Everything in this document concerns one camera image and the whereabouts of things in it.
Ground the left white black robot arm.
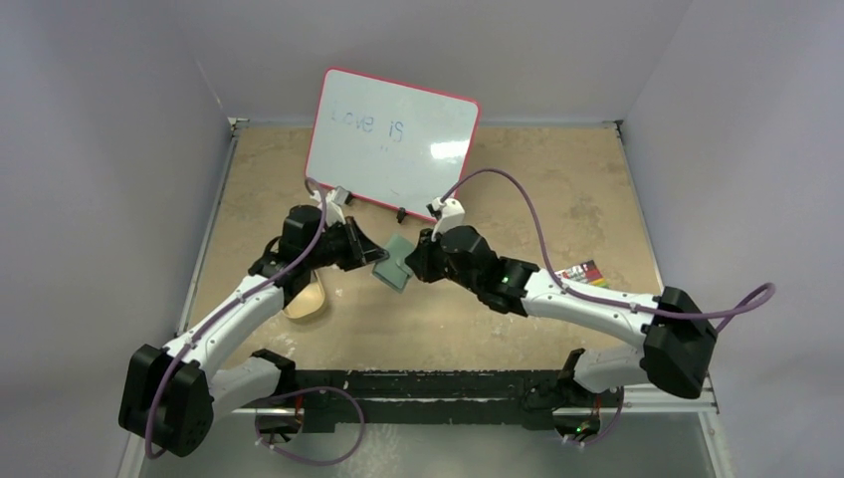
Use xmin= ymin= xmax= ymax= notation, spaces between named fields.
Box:
xmin=117 ymin=205 xmax=389 ymax=458

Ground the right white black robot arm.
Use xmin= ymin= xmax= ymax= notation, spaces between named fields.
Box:
xmin=405 ymin=226 xmax=718 ymax=405

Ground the gold oval metal tray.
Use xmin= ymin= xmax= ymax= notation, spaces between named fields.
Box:
xmin=282 ymin=271 xmax=327 ymax=323

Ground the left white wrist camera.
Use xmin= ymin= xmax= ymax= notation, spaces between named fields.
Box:
xmin=322 ymin=186 xmax=349 ymax=228

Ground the colourful marker pack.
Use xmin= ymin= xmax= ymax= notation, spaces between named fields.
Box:
xmin=555 ymin=260 xmax=608 ymax=288

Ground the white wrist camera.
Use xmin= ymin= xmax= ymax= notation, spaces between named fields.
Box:
xmin=426 ymin=197 xmax=465 ymax=239
xmin=322 ymin=186 xmax=349 ymax=228

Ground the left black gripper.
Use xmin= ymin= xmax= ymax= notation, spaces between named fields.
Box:
xmin=306 ymin=216 xmax=388 ymax=273

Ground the white board with red frame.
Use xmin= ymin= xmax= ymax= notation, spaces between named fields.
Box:
xmin=305 ymin=68 xmax=482 ymax=221

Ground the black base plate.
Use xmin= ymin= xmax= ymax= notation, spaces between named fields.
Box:
xmin=256 ymin=369 xmax=623 ymax=433

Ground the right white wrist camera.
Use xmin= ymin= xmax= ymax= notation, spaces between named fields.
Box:
xmin=426 ymin=197 xmax=465 ymax=239

